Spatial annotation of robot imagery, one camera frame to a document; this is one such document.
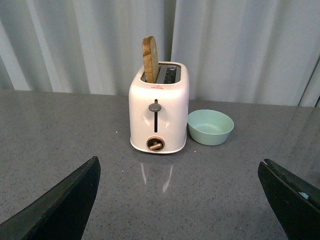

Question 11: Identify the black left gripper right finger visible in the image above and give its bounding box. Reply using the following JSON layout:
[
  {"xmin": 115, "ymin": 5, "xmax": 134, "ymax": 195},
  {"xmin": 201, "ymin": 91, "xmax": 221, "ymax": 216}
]
[{"xmin": 257, "ymin": 159, "xmax": 320, "ymax": 240}]

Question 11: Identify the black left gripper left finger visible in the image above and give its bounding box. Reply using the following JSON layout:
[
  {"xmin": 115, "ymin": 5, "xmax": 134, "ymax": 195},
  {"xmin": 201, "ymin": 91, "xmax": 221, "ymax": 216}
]
[{"xmin": 0, "ymin": 156, "xmax": 101, "ymax": 240}]

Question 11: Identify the mint green bowl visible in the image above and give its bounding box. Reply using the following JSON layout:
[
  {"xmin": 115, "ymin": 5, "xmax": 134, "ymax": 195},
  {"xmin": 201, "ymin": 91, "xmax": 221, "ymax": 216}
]
[{"xmin": 187, "ymin": 109, "xmax": 235, "ymax": 146}]

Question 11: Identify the cream white toaster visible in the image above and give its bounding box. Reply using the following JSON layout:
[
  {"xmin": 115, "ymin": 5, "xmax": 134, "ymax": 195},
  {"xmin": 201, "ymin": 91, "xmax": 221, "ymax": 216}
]
[{"xmin": 128, "ymin": 62, "xmax": 190, "ymax": 154}]

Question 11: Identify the brown toast slice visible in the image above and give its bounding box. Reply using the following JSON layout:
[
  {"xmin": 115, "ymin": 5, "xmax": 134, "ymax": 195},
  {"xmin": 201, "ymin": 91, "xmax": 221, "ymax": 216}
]
[{"xmin": 142, "ymin": 36, "xmax": 159, "ymax": 84}]

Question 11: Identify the dark cable at curtain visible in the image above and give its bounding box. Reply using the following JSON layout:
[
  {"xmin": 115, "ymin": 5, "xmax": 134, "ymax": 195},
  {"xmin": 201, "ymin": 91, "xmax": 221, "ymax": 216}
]
[{"xmin": 297, "ymin": 57, "xmax": 320, "ymax": 108}]

